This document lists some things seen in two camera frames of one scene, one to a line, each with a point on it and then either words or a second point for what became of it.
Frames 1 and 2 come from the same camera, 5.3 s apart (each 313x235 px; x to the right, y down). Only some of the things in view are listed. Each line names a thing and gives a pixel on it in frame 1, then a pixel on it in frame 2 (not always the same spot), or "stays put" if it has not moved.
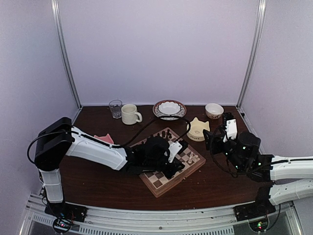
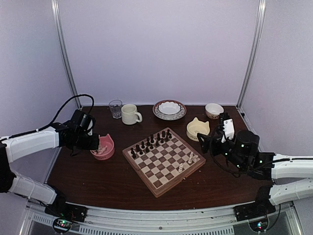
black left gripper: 175,168 -> 94,145
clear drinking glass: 116,106 stays put
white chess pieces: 190,157 stays put
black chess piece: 168,133 stays put
